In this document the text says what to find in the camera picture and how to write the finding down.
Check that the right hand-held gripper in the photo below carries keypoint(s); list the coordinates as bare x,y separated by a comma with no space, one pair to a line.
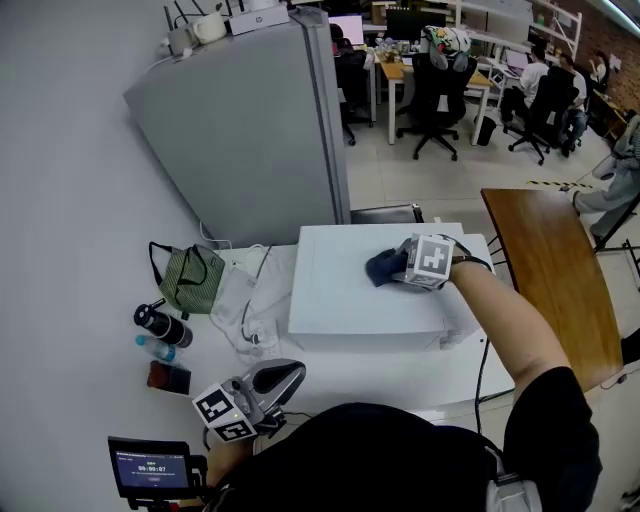
430,260

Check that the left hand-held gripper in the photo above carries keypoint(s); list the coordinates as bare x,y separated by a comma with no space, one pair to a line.
225,412

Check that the dark blue cloth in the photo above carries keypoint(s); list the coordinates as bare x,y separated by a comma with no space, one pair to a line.
382,267

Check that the white microwave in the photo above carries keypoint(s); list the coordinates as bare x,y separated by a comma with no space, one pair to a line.
340,290

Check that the grey shoulder pouch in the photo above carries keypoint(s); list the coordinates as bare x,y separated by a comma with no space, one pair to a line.
515,492

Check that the person's left forearm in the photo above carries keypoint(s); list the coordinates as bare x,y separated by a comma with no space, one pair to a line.
227,460

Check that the person's right forearm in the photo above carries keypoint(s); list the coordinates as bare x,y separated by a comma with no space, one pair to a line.
500,320

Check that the white power strip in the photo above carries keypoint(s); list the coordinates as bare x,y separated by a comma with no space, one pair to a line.
271,347

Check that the white plug adapter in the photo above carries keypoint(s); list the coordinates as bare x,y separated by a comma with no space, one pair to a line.
257,336

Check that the black seat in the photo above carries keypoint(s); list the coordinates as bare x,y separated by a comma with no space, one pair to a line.
382,215

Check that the flat white box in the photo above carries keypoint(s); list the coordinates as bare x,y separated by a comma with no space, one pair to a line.
235,295

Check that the person's black shirt torso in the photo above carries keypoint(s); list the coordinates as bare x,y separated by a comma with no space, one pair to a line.
360,460

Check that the red and black box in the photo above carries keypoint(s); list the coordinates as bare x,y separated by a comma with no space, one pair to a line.
170,377

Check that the brown wooden table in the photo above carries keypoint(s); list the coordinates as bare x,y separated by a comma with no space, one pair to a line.
555,280

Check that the black thermos bottle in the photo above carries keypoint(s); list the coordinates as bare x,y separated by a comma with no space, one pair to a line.
167,327

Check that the clear water bottle blue cap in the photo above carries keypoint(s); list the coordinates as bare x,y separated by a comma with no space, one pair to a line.
160,350

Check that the green striped bag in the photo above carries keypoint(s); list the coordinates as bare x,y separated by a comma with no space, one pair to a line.
192,282

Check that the black trash bin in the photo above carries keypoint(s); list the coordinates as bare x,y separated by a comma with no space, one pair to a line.
486,131

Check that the black office chair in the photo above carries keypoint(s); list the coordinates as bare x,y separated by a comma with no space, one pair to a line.
352,85
550,105
437,95

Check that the small black monitor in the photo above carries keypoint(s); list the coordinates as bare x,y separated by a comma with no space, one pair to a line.
150,472

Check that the black metal stand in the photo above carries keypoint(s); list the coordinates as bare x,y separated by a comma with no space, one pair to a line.
612,232

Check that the white desk with wooden top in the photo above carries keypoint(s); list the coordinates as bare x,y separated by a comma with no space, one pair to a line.
392,72

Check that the colourful garment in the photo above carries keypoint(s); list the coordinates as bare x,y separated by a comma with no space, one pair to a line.
445,42

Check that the dark computer monitor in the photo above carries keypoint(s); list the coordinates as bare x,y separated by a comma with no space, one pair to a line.
415,24

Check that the lit pink computer monitor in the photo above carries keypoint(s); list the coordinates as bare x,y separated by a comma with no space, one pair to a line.
347,29

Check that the white shelf rack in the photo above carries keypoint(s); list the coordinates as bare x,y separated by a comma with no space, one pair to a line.
515,15

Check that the white flat device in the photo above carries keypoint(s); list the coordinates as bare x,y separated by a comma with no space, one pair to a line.
257,20

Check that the ceiling strip light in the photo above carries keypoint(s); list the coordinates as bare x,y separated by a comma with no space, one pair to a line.
625,9

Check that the white mug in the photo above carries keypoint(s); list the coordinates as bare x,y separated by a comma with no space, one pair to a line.
210,29

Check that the router with black antennas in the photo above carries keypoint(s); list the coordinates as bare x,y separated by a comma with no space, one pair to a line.
180,40

